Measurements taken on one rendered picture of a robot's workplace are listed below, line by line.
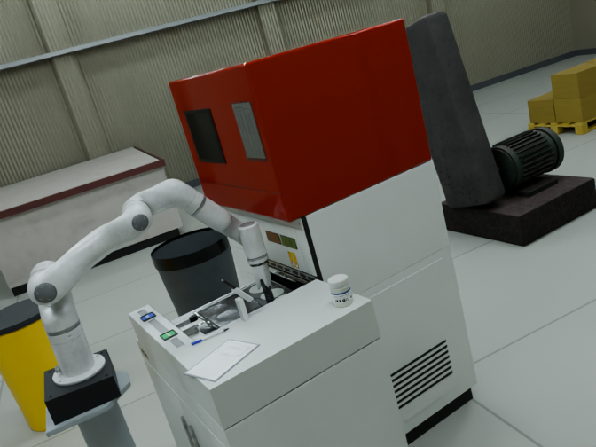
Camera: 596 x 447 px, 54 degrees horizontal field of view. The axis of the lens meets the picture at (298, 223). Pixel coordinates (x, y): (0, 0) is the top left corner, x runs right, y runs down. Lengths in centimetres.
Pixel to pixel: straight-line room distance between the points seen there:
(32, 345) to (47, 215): 339
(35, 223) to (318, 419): 549
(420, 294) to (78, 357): 142
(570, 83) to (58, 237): 606
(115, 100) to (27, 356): 646
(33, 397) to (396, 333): 235
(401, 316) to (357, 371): 60
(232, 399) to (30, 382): 230
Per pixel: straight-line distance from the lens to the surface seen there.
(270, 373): 188
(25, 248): 719
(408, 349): 269
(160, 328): 236
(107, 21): 991
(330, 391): 203
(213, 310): 248
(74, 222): 713
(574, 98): 753
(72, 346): 229
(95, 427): 241
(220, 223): 221
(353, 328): 201
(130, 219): 209
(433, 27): 464
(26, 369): 395
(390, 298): 254
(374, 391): 215
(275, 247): 252
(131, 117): 985
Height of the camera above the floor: 185
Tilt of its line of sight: 17 degrees down
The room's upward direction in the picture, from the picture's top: 16 degrees counter-clockwise
